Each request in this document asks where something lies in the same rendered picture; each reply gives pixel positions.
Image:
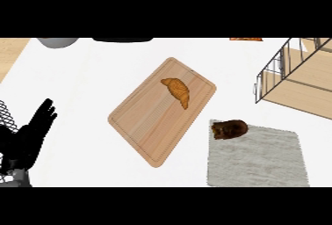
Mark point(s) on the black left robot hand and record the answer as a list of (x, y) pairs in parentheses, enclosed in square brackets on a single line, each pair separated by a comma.
[(30, 137)]

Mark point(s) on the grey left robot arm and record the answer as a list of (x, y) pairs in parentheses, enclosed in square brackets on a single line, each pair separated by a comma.
[(16, 178)]

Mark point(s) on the chocolate cupcake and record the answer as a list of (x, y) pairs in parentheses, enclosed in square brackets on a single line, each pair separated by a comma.
[(230, 129)]

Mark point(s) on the grey placemat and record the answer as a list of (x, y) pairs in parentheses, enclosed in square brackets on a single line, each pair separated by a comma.
[(255, 158)]

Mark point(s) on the wooden cutting board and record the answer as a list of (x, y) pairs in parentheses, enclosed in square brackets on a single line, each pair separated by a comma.
[(161, 112)]

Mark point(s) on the grey bowl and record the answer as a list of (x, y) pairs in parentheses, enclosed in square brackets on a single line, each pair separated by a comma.
[(56, 42)]

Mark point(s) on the golden croissant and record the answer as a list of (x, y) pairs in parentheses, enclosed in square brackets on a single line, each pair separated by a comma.
[(179, 90)]

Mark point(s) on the black round pan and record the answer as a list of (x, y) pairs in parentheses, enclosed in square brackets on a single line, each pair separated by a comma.
[(123, 39)]

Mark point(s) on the orange patterned object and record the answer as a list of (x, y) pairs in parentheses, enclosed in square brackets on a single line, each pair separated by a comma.
[(245, 39)]

